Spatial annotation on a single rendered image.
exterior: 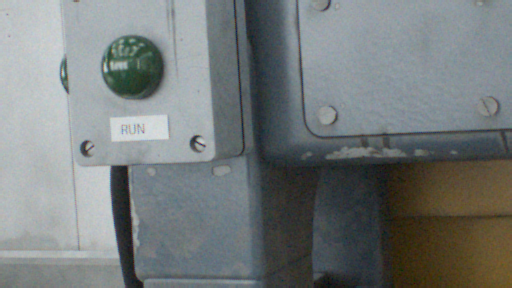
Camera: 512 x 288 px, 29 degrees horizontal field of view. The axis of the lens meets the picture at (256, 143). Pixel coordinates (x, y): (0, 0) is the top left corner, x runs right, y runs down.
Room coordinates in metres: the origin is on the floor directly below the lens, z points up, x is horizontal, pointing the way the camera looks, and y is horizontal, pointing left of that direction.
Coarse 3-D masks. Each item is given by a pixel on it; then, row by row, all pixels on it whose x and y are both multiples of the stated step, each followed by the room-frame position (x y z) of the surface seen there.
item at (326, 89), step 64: (256, 0) 0.48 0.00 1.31; (320, 0) 0.46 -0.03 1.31; (384, 0) 0.45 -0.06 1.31; (448, 0) 0.44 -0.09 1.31; (256, 64) 0.48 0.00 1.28; (320, 64) 0.47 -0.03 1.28; (384, 64) 0.45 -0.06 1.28; (448, 64) 0.44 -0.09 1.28; (256, 128) 0.48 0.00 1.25; (320, 128) 0.47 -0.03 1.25; (384, 128) 0.45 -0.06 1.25; (448, 128) 0.44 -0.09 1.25; (192, 192) 0.49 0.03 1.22; (256, 192) 0.48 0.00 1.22; (320, 192) 0.68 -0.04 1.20; (384, 192) 0.69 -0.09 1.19; (192, 256) 0.49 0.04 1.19; (256, 256) 0.48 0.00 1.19; (320, 256) 0.68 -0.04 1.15; (384, 256) 0.68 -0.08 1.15
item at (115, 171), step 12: (120, 168) 0.52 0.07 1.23; (120, 180) 0.52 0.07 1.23; (120, 192) 0.52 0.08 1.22; (120, 204) 0.53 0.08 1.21; (120, 216) 0.53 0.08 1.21; (120, 228) 0.53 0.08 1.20; (120, 240) 0.53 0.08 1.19; (132, 240) 0.53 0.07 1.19; (120, 252) 0.53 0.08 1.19; (132, 252) 0.53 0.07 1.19; (120, 264) 0.53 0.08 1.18; (132, 264) 0.53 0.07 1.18; (132, 276) 0.53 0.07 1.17
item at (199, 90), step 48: (96, 0) 0.45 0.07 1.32; (144, 0) 0.44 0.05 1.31; (192, 0) 0.43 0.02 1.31; (240, 0) 0.47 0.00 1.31; (96, 48) 0.45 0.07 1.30; (192, 48) 0.44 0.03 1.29; (240, 48) 0.47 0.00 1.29; (96, 96) 0.46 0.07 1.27; (192, 96) 0.44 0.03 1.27; (96, 144) 0.46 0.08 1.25; (144, 144) 0.45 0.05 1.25; (192, 144) 0.44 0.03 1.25; (240, 144) 0.46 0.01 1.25
